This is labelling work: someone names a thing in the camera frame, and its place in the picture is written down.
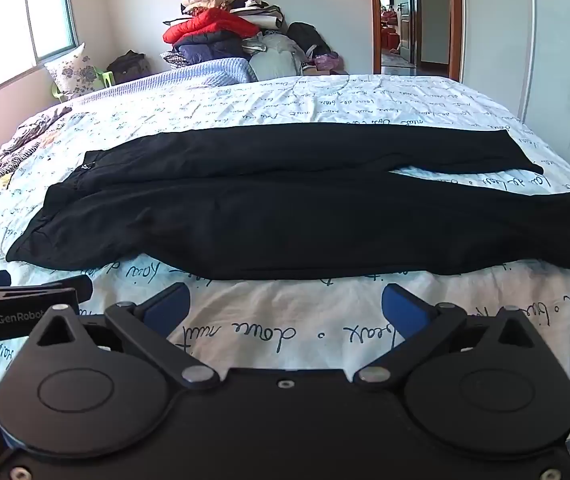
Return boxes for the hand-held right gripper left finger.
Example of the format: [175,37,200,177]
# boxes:
[27,282,221,393]

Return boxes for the dark wooden door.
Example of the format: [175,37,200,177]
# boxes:
[397,0,422,69]

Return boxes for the pink bag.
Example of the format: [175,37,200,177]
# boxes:
[312,52,342,75]

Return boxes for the stack of light folded clothes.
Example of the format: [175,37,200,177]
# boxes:
[180,0,286,29]

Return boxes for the light blue knit blanket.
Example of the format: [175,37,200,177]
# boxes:
[71,57,259,107]

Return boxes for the floral pillow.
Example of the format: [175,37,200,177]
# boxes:
[44,42,100,100]

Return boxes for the black jacket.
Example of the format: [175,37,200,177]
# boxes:
[285,22,334,59]

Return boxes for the black bag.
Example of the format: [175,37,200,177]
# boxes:
[106,50,152,85]

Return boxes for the navy puffer jacket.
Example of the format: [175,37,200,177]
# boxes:
[172,30,252,67]

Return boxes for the black pants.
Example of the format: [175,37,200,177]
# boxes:
[6,126,570,281]

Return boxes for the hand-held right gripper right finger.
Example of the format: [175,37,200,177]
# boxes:
[354,283,541,392]

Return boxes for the red puffer jacket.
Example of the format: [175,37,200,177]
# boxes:
[162,8,262,45]

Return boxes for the white wardrobe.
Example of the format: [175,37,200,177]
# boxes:
[459,0,570,173]

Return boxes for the green plastic stool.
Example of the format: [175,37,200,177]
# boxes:
[51,66,116,102]

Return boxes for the bed with script-printed sheet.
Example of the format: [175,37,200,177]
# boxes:
[0,74,570,443]

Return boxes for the window with green frame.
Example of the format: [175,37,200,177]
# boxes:
[0,0,82,95]

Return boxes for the colourful patterned quilt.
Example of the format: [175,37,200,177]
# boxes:
[0,105,74,221]

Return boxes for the grey garment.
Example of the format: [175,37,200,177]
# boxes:
[242,34,308,82]

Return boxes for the wooden door frame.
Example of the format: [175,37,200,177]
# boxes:
[369,0,467,82]

